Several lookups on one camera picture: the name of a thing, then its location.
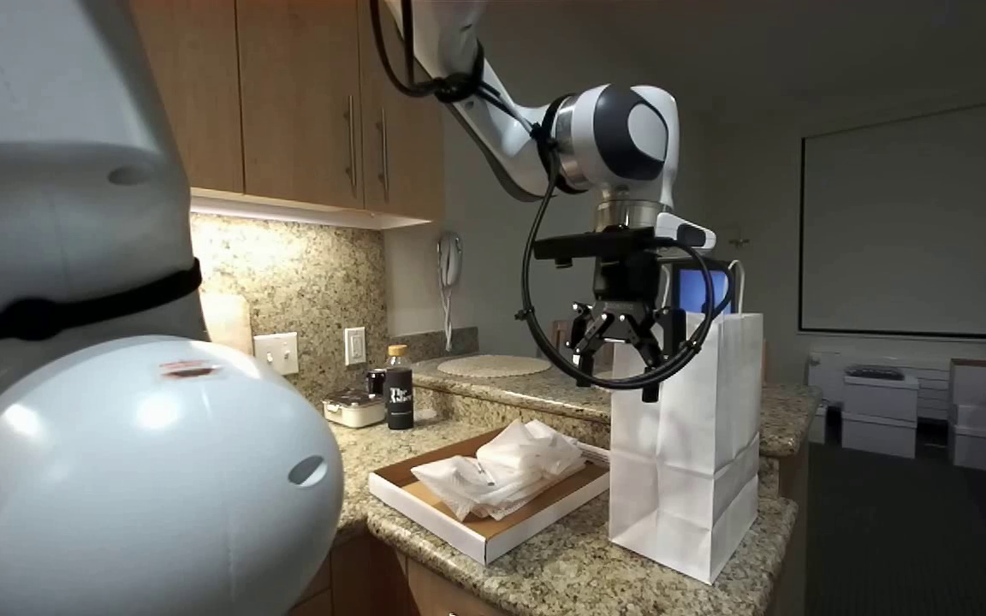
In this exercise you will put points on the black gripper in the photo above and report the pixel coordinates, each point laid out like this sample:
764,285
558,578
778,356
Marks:
630,281

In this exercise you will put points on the white mesh cloth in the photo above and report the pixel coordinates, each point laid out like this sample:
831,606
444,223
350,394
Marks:
533,447

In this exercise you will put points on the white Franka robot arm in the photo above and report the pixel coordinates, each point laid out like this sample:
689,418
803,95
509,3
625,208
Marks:
119,482

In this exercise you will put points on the white paper bag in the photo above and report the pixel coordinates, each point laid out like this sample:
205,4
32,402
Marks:
687,482

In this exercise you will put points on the small computer monitor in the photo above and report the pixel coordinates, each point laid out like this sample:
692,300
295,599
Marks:
702,290

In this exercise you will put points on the round woven placemat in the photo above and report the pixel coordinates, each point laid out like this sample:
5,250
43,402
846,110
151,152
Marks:
494,368

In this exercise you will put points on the folded white cloth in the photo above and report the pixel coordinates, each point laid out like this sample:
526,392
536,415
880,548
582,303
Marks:
528,499

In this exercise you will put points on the dark bottle with label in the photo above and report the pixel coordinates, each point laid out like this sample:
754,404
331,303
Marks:
400,394

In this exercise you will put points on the small white dish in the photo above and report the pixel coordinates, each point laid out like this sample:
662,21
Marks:
353,412

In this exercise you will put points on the wooden base cabinet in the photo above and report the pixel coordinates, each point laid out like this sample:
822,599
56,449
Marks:
378,585

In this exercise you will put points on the white paper towel roll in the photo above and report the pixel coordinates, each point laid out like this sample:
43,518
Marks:
226,320

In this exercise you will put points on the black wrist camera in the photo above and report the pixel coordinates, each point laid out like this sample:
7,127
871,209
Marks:
582,246

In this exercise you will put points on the white wall phone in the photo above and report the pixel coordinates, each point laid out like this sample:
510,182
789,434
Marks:
451,265

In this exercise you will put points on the white wall outlet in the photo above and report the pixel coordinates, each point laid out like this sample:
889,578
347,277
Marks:
353,347
278,355

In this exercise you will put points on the white wall board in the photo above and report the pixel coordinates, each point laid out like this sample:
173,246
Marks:
909,223

